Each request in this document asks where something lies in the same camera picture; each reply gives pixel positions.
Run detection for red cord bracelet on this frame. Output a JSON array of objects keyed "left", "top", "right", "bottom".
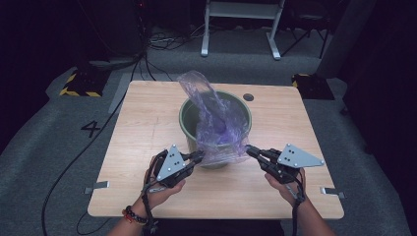
[{"left": 121, "top": 209, "right": 146, "bottom": 228}]

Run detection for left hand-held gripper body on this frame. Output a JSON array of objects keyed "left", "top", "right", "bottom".
[{"left": 149, "top": 144, "right": 198, "bottom": 189}]

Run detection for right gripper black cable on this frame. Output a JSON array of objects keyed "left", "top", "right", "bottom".
[{"left": 284, "top": 181, "right": 307, "bottom": 236}]

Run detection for black bead bracelet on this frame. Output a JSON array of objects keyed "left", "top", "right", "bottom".
[{"left": 124, "top": 205, "right": 149, "bottom": 226}]

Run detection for person's dark pants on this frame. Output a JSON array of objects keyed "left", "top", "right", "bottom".
[{"left": 144, "top": 217, "right": 286, "bottom": 236}]

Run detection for grey curtain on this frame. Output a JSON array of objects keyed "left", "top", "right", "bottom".
[{"left": 316, "top": 0, "right": 378, "bottom": 80}]

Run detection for yellow black striped base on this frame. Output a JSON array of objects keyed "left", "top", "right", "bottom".
[
  {"left": 59, "top": 67, "right": 111, "bottom": 98},
  {"left": 291, "top": 73, "right": 335, "bottom": 100}
]

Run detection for person's right hand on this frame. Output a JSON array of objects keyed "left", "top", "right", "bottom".
[{"left": 264, "top": 167, "right": 308, "bottom": 208}]

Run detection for long black floor cable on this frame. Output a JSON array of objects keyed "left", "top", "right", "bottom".
[{"left": 40, "top": 52, "right": 149, "bottom": 236}]

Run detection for green round bin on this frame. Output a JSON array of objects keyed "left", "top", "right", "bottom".
[{"left": 178, "top": 90, "right": 254, "bottom": 170}]

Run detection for tangle of floor cables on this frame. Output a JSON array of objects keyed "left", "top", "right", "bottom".
[{"left": 147, "top": 26, "right": 205, "bottom": 52}]

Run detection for looped black floor cable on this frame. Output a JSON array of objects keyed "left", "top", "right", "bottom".
[{"left": 76, "top": 210, "right": 113, "bottom": 236}]

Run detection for purple plastic bag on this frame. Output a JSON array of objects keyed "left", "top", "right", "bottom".
[{"left": 176, "top": 70, "right": 252, "bottom": 167}]

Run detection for white metal stand frame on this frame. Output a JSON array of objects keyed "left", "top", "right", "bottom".
[{"left": 200, "top": 0, "right": 286, "bottom": 61}]

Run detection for black folding stand legs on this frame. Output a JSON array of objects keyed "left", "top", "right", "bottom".
[{"left": 279, "top": 13, "right": 330, "bottom": 60}]

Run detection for metal table edge bracket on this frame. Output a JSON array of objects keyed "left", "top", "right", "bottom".
[
  {"left": 320, "top": 186, "right": 347, "bottom": 200},
  {"left": 84, "top": 180, "right": 110, "bottom": 196}
]

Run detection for person's left hand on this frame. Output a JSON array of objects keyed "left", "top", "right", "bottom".
[{"left": 132, "top": 156, "right": 187, "bottom": 219}]

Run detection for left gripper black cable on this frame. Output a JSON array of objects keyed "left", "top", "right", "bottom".
[{"left": 141, "top": 153, "right": 160, "bottom": 236}]

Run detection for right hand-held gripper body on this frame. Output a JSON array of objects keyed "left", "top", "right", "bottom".
[{"left": 265, "top": 143, "right": 326, "bottom": 185}]

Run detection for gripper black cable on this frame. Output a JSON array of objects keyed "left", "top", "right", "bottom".
[
  {"left": 284, "top": 181, "right": 307, "bottom": 236},
  {"left": 141, "top": 153, "right": 160, "bottom": 236}
]

